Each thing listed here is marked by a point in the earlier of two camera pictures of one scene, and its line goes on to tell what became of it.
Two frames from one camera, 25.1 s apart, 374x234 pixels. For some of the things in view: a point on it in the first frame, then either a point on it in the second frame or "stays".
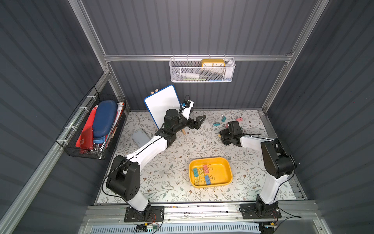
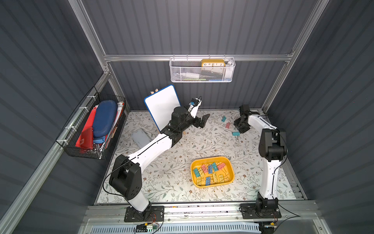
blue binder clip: [207, 180] stays
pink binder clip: [206, 170] stays
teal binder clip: [196, 172] stays
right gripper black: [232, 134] → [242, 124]
